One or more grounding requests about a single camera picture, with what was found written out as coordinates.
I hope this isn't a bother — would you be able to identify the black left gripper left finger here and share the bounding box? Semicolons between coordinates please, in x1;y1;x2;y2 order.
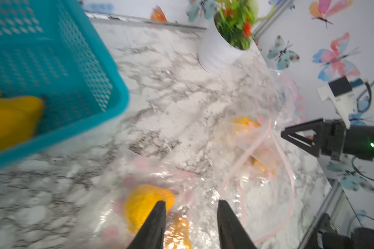
127;201;166;249

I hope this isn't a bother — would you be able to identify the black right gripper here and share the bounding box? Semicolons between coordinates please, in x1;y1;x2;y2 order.
281;119;346;160

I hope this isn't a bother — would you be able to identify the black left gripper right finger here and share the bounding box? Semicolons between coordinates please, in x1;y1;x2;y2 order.
217;200;257;249

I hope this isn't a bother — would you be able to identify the yellow pear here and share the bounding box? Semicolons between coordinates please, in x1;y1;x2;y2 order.
0;96;45;152

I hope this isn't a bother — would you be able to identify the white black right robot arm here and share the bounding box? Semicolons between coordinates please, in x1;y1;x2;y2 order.
281;119;374;161

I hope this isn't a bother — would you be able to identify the clear bag of lemons front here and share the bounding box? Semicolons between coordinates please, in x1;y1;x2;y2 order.
65;150;219;249

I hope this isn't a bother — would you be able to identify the clear bag of lemons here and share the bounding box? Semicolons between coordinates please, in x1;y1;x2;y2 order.
65;150;219;249
213;63;301;243

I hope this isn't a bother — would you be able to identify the clear bag of lemons back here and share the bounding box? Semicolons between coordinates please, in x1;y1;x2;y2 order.
213;63;301;243

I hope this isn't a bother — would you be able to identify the white pot artificial plant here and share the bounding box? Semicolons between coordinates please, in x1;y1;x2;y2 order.
198;1;256;74

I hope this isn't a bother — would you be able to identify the teal plastic basket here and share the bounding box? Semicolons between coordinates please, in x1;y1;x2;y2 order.
0;1;129;168

